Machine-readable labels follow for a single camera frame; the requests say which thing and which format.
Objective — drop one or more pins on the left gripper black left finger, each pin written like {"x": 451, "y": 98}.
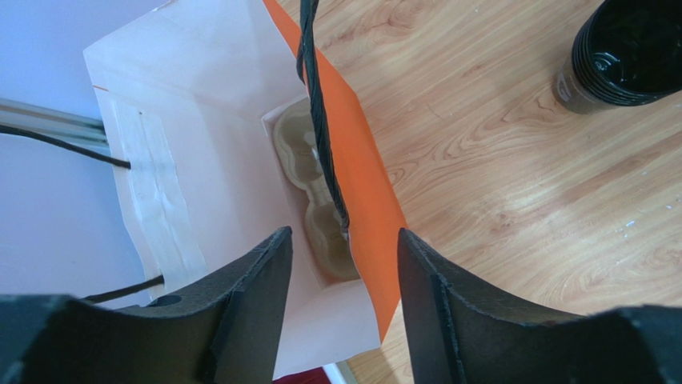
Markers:
{"x": 223, "y": 328}

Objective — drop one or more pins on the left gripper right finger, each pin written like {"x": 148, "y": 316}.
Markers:
{"x": 462, "y": 329}

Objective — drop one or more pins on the white plastic tray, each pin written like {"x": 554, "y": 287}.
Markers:
{"x": 339, "y": 373}

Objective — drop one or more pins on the dark red cloth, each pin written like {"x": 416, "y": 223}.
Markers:
{"x": 314, "y": 376}

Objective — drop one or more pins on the pulp cup carrier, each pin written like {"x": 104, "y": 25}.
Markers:
{"x": 294, "y": 142}

